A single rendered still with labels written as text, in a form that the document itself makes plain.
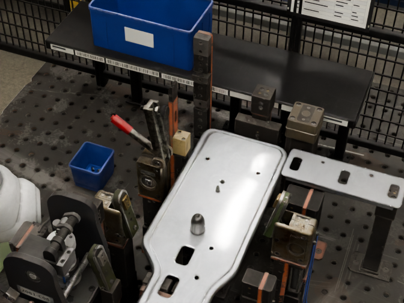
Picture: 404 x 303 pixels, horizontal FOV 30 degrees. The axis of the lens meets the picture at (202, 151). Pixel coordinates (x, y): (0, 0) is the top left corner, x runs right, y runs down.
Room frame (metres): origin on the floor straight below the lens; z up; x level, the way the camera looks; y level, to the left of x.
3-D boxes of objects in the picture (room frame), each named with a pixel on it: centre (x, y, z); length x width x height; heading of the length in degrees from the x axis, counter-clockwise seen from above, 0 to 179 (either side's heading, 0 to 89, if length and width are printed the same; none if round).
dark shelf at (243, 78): (1.67, -0.01, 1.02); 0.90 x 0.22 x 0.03; 69
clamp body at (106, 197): (1.09, 0.20, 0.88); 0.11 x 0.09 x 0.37; 69
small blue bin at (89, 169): (1.50, 0.31, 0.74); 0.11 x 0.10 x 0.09; 159
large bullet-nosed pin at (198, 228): (1.07, 0.01, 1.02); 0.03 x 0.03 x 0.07
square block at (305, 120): (1.40, -0.26, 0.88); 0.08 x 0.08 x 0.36; 69
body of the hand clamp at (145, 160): (1.25, 0.12, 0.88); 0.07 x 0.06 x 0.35; 69
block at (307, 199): (1.19, -0.24, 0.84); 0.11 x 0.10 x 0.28; 69
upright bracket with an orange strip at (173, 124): (1.34, 0.07, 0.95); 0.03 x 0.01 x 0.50; 159
